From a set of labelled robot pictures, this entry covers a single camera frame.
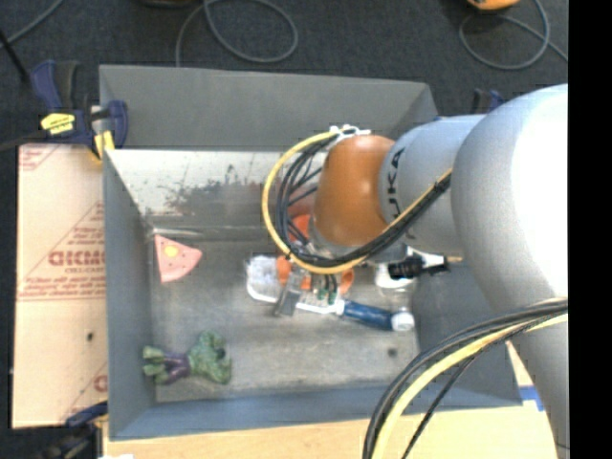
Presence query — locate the orange plastic ring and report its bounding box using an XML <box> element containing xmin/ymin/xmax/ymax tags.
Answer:
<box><xmin>275</xmin><ymin>212</ymin><xmax>357</xmax><ymax>298</ymax></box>

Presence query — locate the pink toy pizza slice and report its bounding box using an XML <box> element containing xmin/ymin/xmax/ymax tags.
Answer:
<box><xmin>153</xmin><ymin>233</ymin><xmax>204</xmax><ymax>284</ymax></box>

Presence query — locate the green toy figure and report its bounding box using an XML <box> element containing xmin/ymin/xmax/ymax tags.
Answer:
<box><xmin>142</xmin><ymin>330</ymin><xmax>233</xmax><ymax>386</ymax></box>

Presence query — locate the black cylinder on white bracket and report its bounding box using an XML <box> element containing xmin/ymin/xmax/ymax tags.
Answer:
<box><xmin>376</xmin><ymin>251</ymin><xmax>464</xmax><ymax>288</ymax></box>

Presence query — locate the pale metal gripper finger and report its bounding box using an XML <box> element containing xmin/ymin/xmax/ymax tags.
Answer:
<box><xmin>273</xmin><ymin>288</ymin><xmax>302</xmax><ymax>318</ymax></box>

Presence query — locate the grey metal bin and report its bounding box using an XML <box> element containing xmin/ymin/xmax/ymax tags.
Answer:
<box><xmin>98</xmin><ymin>64</ymin><xmax>523</xmax><ymax>442</ymax></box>

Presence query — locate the brown cardboard board, red print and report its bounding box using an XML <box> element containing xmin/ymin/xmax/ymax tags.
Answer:
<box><xmin>11</xmin><ymin>142</ymin><xmax>109</xmax><ymax>429</ymax></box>

